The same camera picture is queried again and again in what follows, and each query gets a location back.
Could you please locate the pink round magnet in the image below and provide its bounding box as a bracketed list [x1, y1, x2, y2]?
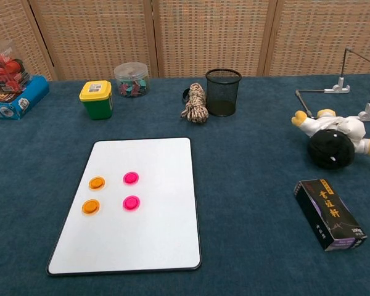
[123, 171, 141, 186]
[122, 195, 141, 212]

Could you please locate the orange button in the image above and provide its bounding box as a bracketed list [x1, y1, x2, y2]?
[81, 199, 101, 215]
[88, 176, 106, 191]

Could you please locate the white magnetic board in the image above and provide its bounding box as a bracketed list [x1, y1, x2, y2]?
[47, 137, 202, 276]

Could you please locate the black mesh pen cup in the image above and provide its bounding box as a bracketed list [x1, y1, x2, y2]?
[205, 68, 242, 117]

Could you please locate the dark blue table cloth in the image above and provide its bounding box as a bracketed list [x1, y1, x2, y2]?
[0, 73, 370, 296]

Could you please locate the clear jar of binder clips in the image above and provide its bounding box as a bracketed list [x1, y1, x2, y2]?
[113, 62, 151, 99]

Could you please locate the green container with yellow lid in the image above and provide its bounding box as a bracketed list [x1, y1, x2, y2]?
[78, 80, 114, 120]

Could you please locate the woven folding screen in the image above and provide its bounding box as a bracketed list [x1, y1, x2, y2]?
[0, 0, 370, 81]

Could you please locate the plush toy in white suit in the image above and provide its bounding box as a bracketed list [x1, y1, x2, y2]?
[291, 108, 370, 170]

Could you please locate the black ink box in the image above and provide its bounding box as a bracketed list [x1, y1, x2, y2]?
[293, 178, 368, 252]

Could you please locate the blue snack box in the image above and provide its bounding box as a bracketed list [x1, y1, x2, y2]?
[0, 75, 50, 120]

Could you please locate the clear box of red items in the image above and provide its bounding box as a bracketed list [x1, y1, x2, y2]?
[0, 39, 33, 93]

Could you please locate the braided rope bundle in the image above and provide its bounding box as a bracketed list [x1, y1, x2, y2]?
[181, 81, 210, 125]

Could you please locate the metal wire stand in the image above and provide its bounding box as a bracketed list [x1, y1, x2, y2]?
[295, 46, 370, 123]

